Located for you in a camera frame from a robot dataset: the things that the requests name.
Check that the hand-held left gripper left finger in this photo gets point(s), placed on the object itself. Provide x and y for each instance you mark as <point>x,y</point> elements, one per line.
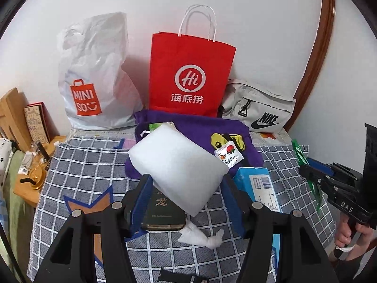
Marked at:
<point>141,203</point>

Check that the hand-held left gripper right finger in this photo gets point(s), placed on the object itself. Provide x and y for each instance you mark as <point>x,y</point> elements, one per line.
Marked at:
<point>235,209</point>

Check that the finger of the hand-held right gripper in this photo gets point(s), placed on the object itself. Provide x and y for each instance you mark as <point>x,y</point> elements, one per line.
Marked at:
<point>319,164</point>
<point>313,177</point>

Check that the green plastic packet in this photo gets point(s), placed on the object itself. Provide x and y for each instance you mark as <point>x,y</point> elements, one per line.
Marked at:
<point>299,153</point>

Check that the white foam sheet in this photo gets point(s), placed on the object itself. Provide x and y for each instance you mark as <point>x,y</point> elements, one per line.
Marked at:
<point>176,165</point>

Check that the person's right hand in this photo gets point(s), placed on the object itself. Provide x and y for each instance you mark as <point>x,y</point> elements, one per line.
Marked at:
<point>343,233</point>

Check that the dark green tin box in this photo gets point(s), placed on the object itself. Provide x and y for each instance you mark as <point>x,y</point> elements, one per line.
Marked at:
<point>162,212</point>

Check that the blue cardboard box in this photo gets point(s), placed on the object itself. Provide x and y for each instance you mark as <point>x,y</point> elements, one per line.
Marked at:
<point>259,182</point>

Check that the white crumpled tissue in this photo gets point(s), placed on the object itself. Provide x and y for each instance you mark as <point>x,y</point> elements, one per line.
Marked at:
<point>191,235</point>

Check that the orange star with blue border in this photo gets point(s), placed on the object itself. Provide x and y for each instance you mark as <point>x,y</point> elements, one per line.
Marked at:
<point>89,205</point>

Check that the white snack packet red fruit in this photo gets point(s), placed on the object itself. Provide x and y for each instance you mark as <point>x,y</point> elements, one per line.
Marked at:
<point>229,156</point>

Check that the printed white sheet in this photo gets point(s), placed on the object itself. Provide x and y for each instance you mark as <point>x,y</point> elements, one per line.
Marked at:
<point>266,135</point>

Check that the grey checked tablecloth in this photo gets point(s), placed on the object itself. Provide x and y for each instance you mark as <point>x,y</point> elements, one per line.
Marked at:
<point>88,159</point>

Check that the yellow and black pouch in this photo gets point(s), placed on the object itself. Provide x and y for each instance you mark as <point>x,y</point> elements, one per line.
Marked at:
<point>218,140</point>

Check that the black plastic piece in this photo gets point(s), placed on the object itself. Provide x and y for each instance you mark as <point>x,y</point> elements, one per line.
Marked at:
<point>165,275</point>

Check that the green and white small box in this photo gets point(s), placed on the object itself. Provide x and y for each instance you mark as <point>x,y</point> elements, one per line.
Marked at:
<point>153,126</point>

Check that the grey waist bag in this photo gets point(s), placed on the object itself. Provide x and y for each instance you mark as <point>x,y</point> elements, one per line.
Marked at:
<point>259,103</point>

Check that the purple towel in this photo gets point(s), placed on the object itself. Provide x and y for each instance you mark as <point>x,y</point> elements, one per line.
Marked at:
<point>200,126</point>

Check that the glass teapot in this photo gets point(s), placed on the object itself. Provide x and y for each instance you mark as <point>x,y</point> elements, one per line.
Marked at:
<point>36,174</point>

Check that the dark small bottle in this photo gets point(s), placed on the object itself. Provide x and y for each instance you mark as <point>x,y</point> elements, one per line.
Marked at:
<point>41,150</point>

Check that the wooden nightstand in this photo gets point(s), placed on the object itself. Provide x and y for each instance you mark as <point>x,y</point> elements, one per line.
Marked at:
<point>26,188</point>

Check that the green blanket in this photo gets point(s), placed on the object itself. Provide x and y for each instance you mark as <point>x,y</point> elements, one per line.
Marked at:
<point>14,212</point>

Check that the illustrated notebook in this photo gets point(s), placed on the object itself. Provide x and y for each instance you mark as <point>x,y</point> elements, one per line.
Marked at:
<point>35,123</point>

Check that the white pillow with black flowers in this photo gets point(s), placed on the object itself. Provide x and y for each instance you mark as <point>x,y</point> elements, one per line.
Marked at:
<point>6,159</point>

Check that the white plastic shopping bag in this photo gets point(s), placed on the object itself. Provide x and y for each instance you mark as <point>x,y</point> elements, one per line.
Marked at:
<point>97,64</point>

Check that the red paper bag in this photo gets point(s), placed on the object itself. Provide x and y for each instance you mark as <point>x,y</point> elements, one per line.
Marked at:
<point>191,56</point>

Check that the wooden headboard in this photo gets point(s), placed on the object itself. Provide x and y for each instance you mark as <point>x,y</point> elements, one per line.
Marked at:
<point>11,109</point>

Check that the curved wooden frame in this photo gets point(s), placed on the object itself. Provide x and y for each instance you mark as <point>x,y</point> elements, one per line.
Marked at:
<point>321,50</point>

